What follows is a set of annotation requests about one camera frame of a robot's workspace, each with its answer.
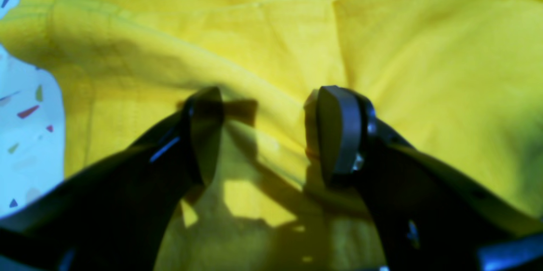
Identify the yellow orange T-shirt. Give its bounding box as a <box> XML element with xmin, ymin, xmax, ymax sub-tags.
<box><xmin>1</xmin><ymin>0</ymin><xmax>542</xmax><ymax>271</ymax></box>

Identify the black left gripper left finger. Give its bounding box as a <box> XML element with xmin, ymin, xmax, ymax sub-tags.
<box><xmin>1</xmin><ymin>87</ymin><xmax>224</xmax><ymax>271</ymax></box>

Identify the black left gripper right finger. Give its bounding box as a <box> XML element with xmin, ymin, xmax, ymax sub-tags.
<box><xmin>315</xmin><ymin>86</ymin><xmax>542</xmax><ymax>271</ymax></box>

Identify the white terrazzo pattern tablecloth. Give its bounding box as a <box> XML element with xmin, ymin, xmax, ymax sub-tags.
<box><xmin>0</xmin><ymin>0</ymin><xmax>66</xmax><ymax>218</ymax></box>

